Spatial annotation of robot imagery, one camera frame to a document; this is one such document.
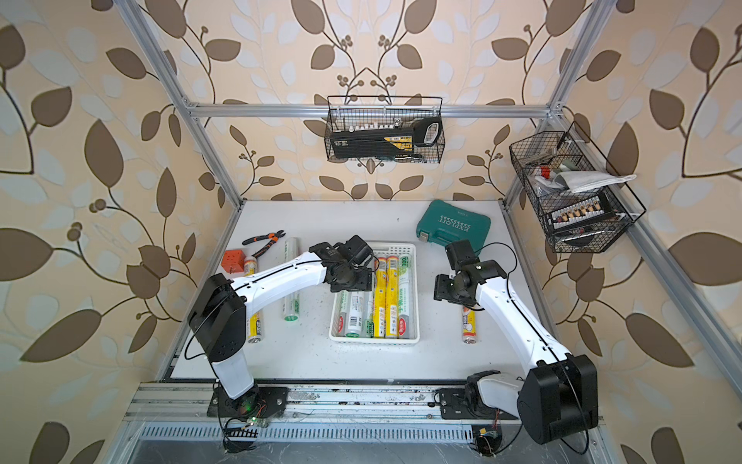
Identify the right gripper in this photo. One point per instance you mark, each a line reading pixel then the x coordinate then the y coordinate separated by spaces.
pixel 441 290

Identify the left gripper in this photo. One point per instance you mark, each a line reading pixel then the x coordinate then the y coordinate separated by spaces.
pixel 351 275

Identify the yellow wrap roll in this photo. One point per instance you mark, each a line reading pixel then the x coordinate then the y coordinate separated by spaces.
pixel 254 326
pixel 392 279
pixel 469 326
pixel 381 283

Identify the white wrap roll red label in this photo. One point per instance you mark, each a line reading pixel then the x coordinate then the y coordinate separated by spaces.
pixel 342 313

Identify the white green wrap roll long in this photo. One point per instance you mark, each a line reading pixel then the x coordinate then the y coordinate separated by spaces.
pixel 354 322

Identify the white plastic basket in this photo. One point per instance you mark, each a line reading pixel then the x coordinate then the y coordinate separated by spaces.
pixel 385 249

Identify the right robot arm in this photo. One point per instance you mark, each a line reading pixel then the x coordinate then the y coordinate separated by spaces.
pixel 557 394

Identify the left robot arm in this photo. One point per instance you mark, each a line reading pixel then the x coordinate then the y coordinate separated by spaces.
pixel 220 315

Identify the green tool case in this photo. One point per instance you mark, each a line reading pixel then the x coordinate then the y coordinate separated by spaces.
pixel 443 224

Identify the orange black pliers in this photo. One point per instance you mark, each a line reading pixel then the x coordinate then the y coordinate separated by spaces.
pixel 269 240

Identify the red cube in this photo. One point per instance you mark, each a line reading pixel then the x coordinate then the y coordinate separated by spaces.
pixel 233 261

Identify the socket bit set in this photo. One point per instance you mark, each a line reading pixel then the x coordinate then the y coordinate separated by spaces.
pixel 592 209

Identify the white paper bundle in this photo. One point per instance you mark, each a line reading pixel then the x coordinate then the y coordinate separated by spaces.
pixel 582 181

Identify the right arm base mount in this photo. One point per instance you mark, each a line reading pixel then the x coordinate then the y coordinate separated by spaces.
pixel 460 404

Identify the right wire basket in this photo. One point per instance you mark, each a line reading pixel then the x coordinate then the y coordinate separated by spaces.
pixel 539 158

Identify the wire basket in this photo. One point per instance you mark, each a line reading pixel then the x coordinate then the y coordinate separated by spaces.
pixel 353 108
pixel 539 158

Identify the back wire basket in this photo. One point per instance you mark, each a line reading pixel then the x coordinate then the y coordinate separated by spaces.
pixel 353 108

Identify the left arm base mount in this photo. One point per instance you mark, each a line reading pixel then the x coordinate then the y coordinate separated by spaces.
pixel 258 402

